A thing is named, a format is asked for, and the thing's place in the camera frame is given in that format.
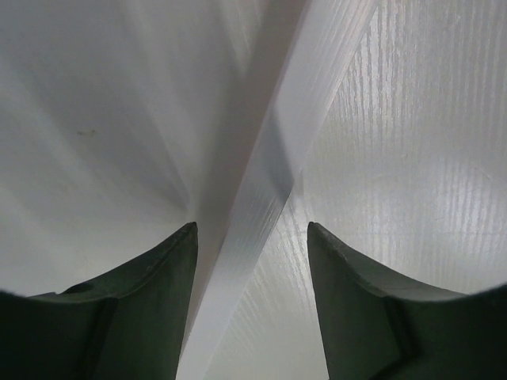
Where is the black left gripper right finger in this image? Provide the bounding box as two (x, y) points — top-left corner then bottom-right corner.
(307, 222), (506, 379)

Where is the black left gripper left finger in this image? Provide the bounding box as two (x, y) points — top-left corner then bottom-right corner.
(1, 222), (197, 379)

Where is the white wooden picture frame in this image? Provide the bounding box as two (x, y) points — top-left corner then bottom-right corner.
(1, 1), (378, 379)

